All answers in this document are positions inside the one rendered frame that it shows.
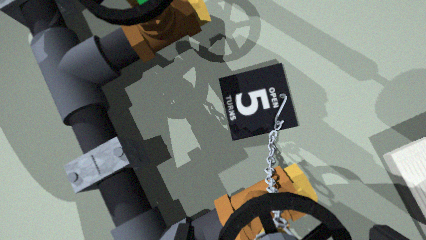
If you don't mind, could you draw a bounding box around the bag of cable ties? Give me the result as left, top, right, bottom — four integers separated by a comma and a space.
382, 136, 426, 235

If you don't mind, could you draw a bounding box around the grey cylinder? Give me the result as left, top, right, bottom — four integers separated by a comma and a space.
258, 232, 299, 240

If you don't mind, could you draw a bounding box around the dark grey pipe manifold with clamps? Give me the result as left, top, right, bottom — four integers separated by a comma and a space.
0, 0, 352, 240

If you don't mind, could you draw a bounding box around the black tag with metal chain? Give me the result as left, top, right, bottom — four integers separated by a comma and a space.
219, 63, 298, 193

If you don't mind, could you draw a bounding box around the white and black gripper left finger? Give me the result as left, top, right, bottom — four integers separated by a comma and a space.
174, 223, 194, 240

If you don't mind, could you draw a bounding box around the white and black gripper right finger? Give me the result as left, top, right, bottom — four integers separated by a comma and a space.
369, 225, 410, 240

